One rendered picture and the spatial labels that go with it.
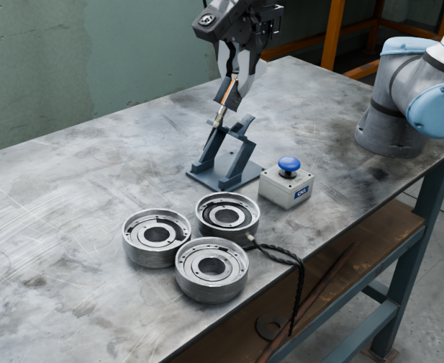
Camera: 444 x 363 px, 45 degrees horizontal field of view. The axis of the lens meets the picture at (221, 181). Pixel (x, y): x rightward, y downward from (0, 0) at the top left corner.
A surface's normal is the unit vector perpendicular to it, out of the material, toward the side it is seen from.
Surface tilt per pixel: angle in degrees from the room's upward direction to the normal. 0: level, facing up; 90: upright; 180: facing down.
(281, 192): 90
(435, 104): 97
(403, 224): 0
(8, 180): 0
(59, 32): 90
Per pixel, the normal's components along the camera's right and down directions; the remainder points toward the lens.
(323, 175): 0.07, -0.84
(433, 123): 0.04, 0.65
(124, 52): 0.71, 0.42
